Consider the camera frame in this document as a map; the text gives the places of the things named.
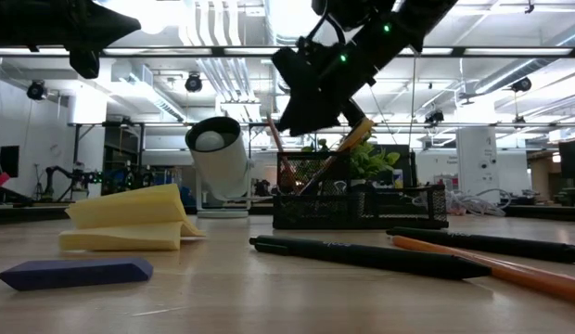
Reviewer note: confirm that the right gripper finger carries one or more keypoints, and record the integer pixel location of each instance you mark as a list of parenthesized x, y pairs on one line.
[(310, 97)]

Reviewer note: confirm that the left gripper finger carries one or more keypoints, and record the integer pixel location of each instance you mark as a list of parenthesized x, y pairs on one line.
[(106, 25)]

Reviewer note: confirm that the orange pencil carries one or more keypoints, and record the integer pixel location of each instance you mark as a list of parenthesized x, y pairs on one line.
[(524, 276), (357, 134), (280, 148)]

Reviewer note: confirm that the black pen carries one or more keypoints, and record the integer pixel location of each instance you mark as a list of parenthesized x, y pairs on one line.
[(477, 243), (361, 257)]

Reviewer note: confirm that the yellow sticky note pad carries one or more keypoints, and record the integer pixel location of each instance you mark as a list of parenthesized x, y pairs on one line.
[(130, 209)]

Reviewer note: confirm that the blue eraser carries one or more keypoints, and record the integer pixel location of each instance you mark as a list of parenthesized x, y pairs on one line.
[(74, 273)]

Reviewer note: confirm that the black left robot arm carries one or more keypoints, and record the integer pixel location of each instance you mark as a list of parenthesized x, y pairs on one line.
[(9, 21)]

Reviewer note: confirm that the background black robot arm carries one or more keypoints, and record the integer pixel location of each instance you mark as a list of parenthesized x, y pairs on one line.
[(69, 176)]

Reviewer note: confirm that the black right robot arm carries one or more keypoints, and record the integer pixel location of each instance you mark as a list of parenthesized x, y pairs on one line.
[(417, 18)]

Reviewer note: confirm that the black mesh desk organizer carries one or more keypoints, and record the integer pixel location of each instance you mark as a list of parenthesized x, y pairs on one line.
[(315, 213)]

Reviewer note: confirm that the black ceiling spotlight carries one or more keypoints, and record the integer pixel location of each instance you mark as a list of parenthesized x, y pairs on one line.
[(36, 90), (521, 85), (434, 118), (193, 83)]

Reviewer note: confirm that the small green potted plant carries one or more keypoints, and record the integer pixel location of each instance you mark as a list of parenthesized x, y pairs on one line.
[(375, 160)]

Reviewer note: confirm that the black overhead beam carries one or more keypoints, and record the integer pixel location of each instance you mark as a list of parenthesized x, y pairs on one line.
[(199, 51)]

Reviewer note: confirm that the yellow can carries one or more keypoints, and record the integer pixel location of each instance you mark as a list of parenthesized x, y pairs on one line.
[(398, 179)]

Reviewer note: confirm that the white room column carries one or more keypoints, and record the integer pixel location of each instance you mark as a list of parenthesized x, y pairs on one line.
[(477, 153)]

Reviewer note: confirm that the red object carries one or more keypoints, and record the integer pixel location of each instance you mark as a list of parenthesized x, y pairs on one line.
[(0, 180)]

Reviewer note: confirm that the dark screen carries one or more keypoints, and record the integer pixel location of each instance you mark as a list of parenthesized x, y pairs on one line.
[(572, 162)]

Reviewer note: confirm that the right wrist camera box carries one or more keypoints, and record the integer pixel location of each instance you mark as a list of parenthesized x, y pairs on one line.
[(334, 11)]

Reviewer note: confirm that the dark wall monitor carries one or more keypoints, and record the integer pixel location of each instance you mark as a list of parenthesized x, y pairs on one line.
[(3, 161)]

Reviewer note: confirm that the black aluminium table frame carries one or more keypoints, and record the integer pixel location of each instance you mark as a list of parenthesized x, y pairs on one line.
[(28, 214)]

